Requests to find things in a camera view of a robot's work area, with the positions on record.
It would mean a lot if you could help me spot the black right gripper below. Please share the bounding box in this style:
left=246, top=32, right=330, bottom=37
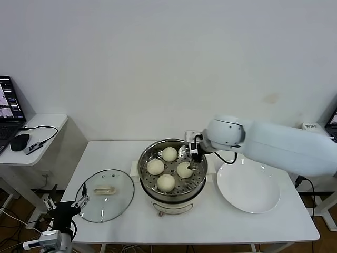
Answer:
left=178, top=142, right=205, bottom=172

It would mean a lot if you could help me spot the white side table with mouse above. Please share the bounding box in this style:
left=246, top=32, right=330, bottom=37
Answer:
left=0, top=114, right=89, bottom=214

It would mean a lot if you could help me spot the black usb hub cable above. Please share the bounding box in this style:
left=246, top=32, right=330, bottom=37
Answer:
left=21, top=125, right=59, bottom=145

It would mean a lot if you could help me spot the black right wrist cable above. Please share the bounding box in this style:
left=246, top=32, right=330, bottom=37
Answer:
left=213, top=151, right=239, bottom=166

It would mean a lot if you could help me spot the white floor cable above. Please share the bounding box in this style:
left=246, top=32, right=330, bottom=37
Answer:
left=0, top=209, right=44, bottom=235

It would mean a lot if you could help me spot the black laptop without mouse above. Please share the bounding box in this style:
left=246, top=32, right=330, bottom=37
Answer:
left=325, top=108, right=337, bottom=144

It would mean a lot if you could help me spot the black computer mouse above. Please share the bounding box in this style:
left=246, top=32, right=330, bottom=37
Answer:
left=9, top=133, right=31, bottom=152

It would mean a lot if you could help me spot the white steamed baozi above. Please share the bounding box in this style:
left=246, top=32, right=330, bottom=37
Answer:
left=156, top=173, right=176, bottom=192
left=146, top=159, right=165, bottom=176
left=161, top=147, right=178, bottom=162
left=175, top=162, right=194, bottom=178

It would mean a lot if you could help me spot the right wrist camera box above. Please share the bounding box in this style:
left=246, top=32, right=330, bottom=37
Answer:
left=185, top=130, right=205, bottom=145

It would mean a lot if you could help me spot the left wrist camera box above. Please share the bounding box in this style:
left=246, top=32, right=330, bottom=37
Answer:
left=23, top=230, right=63, bottom=250

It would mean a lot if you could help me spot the grey usb hub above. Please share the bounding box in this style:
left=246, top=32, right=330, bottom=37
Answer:
left=23, top=141, right=43, bottom=156

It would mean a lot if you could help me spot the black adapter cable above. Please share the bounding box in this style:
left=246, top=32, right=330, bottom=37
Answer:
left=294, top=175, right=315, bottom=219

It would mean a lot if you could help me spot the stainless steel steamer basket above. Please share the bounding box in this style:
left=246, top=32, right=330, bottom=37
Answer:
left=137, top=139, right=209, bottom=197

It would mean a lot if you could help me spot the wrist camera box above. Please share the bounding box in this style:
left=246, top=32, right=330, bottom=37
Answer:
left=185, top=130, right=205, bottom=145
left=23, top=230, right=63, bottom=250

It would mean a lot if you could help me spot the white round plate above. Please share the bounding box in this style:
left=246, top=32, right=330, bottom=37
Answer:
left=216, top=158, right=280, bottom=214

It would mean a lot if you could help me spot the glass lid cream handle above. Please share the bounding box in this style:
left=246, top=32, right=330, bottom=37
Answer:
left=75, top=169, right=135, bottom=223

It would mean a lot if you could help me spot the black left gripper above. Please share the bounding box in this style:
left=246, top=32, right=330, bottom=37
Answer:
left=43, top=182, right=90, bottom=232

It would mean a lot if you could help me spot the black laptop with mouse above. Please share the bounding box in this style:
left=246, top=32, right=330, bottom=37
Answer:
left=0, top=75, right=27, bottom=156

